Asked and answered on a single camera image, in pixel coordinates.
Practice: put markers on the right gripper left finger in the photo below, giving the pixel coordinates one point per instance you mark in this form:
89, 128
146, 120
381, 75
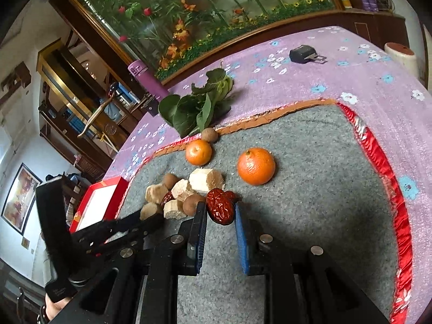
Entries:
196, 232

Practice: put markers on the large red date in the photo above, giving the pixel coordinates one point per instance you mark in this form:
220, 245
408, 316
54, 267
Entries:
221, 206

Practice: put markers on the small orange tangerine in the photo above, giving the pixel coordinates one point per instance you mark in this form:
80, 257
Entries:
198, 152

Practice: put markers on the purple floral tablecloth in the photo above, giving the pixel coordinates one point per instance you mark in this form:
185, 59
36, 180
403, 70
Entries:
389, 110

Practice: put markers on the grey felt mat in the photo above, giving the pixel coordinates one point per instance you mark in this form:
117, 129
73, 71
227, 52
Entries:
324, 192

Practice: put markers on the black car key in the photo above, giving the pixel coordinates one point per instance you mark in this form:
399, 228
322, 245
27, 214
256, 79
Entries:
304, 54

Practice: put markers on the green leafy vegetable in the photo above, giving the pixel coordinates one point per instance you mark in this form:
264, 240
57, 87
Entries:
195, 112

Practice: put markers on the large orange tangerine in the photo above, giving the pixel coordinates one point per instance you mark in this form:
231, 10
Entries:
256, 166

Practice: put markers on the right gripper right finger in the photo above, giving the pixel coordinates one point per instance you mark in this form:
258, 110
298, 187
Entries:
248, 232

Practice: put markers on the brown longan fruit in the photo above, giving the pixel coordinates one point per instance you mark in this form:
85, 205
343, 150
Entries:
190, 204

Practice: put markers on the flower garden mural panel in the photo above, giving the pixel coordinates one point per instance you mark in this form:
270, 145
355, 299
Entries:
169, 34

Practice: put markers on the brown longan by tangerine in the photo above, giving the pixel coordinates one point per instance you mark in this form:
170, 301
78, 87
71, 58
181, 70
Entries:
210, 135

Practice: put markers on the purple water bottle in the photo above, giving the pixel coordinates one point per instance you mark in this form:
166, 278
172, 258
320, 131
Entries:
143, 74

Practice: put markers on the framed wall painting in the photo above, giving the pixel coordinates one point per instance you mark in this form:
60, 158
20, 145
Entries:
20, 199

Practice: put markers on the red white tray box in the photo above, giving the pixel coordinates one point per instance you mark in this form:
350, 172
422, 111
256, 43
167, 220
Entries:
102, 201

